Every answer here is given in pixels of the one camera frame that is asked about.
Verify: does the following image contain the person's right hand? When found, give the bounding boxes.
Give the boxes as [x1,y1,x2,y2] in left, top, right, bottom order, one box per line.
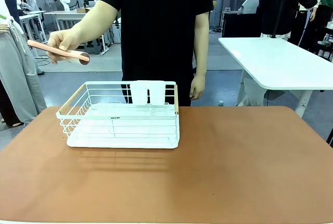
[46,29,84,65]

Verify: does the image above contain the black cabinet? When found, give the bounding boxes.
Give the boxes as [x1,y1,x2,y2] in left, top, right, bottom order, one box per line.
[222,12,262,38]

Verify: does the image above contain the person's left hand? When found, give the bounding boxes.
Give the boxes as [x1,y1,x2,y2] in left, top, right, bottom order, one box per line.
[189,74,207,101]

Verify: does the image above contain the white drain tray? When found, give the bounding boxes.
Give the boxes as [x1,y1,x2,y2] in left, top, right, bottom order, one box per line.
[66,103,181,150]

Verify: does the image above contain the grey step stool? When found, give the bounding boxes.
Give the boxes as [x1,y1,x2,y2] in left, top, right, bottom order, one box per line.
[82,36,103,55]

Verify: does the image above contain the person's left forearm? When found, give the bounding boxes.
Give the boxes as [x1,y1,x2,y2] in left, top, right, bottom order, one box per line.
[193,9,210,78]

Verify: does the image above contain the white wire dish rack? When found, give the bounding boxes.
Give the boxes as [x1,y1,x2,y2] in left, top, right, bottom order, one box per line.
[56,80,181,142]

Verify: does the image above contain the person's right forearm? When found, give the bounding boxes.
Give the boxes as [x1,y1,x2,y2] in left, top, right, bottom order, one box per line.
[70,0,119,53]

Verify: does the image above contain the bystander in white shirt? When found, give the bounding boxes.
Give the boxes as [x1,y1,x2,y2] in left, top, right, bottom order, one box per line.
[290,0,324,46]

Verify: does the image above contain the grey drawstring trousers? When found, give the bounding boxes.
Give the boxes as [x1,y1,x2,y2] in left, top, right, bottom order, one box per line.
[0,19,48,126]

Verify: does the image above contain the person's torso black t-shirt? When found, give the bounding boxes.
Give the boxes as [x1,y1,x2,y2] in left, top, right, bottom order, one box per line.
[97,0,215,107]

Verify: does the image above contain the white plastic cutlery holder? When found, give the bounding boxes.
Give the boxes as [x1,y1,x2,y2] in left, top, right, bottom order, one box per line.
[129,80,166,105]

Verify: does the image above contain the white angular machine housing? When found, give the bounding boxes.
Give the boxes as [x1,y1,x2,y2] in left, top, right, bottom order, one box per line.
[238,0,260,14]

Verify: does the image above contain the white background work table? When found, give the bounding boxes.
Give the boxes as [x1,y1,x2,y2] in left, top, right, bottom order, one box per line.
[43,9,111,54]

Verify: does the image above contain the pink lint roller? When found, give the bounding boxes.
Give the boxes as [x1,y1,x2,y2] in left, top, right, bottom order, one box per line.
[27,39,91,66]

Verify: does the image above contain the white side table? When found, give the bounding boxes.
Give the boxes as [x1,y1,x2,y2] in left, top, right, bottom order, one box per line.
[218,37,333,118]

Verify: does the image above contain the bystander in black sweater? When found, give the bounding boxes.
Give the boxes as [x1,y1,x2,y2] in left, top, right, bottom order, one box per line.
[256,0,318,39]

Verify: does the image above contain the small white background desk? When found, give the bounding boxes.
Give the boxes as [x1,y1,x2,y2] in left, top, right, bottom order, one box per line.
[18,10,48,44]

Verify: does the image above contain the bystander in green top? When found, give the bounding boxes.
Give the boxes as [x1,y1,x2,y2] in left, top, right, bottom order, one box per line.
[306,0,333,53]

